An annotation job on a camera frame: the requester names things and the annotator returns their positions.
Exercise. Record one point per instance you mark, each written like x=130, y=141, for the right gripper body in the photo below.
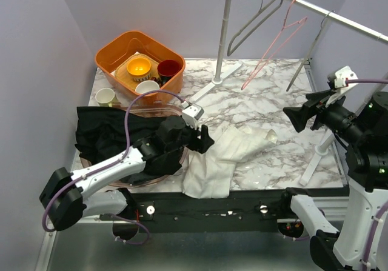
x=336, y=116

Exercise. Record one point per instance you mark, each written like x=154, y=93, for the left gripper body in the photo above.
x=187, y=140

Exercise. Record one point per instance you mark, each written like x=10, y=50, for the white skirt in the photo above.
x=209, y=174

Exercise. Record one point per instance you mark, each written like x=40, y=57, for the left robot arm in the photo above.
x=69, y=196

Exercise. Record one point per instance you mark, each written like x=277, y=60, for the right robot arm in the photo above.
x=355, y=246

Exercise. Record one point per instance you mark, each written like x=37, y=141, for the clear pink plastic basket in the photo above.
x=100, y=132

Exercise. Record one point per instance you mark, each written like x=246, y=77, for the white bowl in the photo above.
x=146, y=86

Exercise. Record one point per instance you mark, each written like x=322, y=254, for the dark red cup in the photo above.
x=167, y=69

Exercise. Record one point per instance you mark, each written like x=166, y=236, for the black garment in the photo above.
x=147, y=176

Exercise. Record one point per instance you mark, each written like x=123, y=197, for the black mounting bar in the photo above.
x=241, y=211

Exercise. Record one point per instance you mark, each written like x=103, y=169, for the yellow bowl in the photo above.
x=139, y=69

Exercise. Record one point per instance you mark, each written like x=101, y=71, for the white mug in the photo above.
x=106, y=97

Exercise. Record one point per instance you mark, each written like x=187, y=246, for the woven bamboo mat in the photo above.
x=122, y=75

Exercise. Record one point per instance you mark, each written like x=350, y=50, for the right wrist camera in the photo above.
x=340, y=82

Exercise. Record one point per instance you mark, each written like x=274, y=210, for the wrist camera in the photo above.
x=191, y=113
x=340, y=82

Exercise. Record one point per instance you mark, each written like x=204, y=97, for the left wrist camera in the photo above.
x=191, y=113

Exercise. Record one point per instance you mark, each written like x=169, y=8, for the pink wire hanger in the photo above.
x=287, y=32

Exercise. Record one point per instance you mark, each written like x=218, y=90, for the silver clothes rack rail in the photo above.
x=345, y=22

